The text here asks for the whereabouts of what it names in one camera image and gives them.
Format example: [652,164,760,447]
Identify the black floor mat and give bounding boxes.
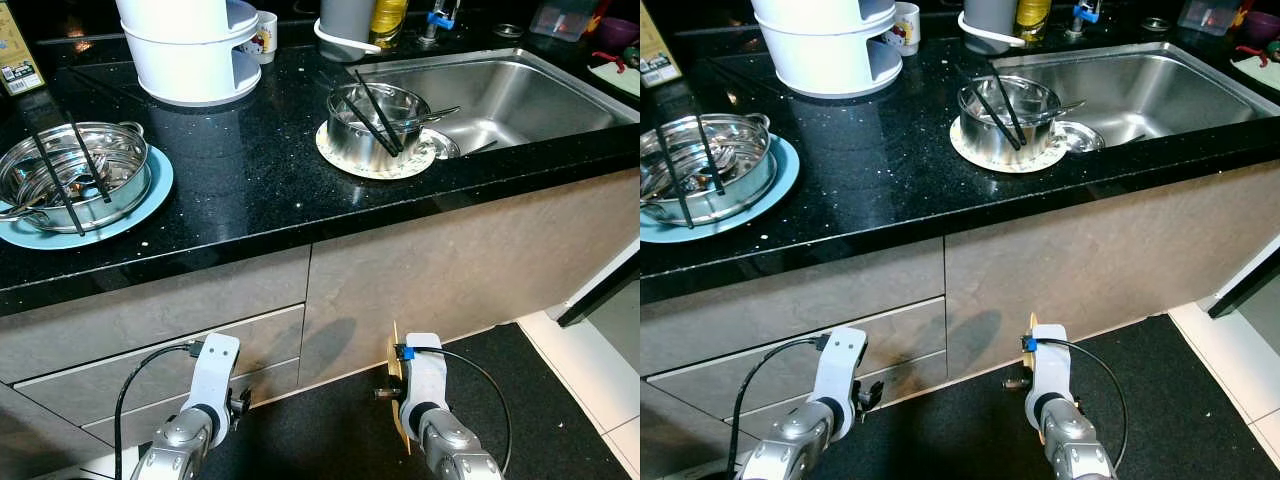
[830,315,1271,480]
[190,322,631,480]

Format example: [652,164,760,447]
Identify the white patterned plate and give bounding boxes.
[948,115,1069,174]
[316,120,438,181]

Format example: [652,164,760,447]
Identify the grey cabinet door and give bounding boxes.
[298,165,641,391]
[942,155,1280,381]

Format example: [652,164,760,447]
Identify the small steel pot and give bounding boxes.
[327,82,433,171]
[957,76,1063,166]

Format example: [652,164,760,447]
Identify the yellow printed carton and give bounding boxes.
[640,5,684,89]
[0,0,48,98]

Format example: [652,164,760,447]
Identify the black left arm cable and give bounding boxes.
[113,342,206,480]
[728,335,831,476]

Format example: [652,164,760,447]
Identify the yellow plate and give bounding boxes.
[1026,312,1045,446]
[387,320,413,456]

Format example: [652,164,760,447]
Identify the grey drawer front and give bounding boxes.
[0,245,311,386]
[700,350,946,441]
[645,297,946,411]
[12,305,306,426]
[640,237,946,376]
[80,358,304,451]

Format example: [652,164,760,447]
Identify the white tiered storage rack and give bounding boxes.
[115,0,263,108]
[750,0,904,99]

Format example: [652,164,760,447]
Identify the white flexible hose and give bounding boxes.
[957,12,1026,54]
[314,18,383,63]

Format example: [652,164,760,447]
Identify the large steel two-handled pot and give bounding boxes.
[640,113,779,226]
[0,120,151,234]

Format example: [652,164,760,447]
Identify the pale green cloth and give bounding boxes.
[1230,52,1280,93]
[588,55,641,98]

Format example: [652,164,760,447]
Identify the steel gooseneck faucet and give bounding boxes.
[420,0,461,46]
[1065,0,1103,41]

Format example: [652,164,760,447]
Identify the light blue plate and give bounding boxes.
[0,145,175,251]
[640,135,801,244]

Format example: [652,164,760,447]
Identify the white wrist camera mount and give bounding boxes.
[1027,325,1076,403]
[812,327,869,416]
[185,333,243,421]
[395,333,451,411]

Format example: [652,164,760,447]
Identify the yellow oil bottle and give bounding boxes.
[370,0,409,49]
[1015,0,1053,43]

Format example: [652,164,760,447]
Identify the steel sink basin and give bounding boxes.
[345,47,641,161]
[985,42,1280,151]

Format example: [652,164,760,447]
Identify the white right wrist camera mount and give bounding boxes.
[395,333,451,411]
[1027,325,1076,403]

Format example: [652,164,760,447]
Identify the black edged appliance door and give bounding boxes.
[555,255,641,329]
[1205,235,1280,321]

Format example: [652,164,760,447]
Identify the purple bowl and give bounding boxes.
[597,15,641,51]
[1240,10,1280,46]

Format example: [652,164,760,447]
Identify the clear plastic container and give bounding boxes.
[530,0,601,43]
[1177,0,1246,36]

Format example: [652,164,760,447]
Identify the white cartoon mug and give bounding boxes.
[243,10,279,65]
[885,2,921,57]

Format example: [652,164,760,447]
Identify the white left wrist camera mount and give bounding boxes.
[812,327,869,416]
[185,333,243,421]

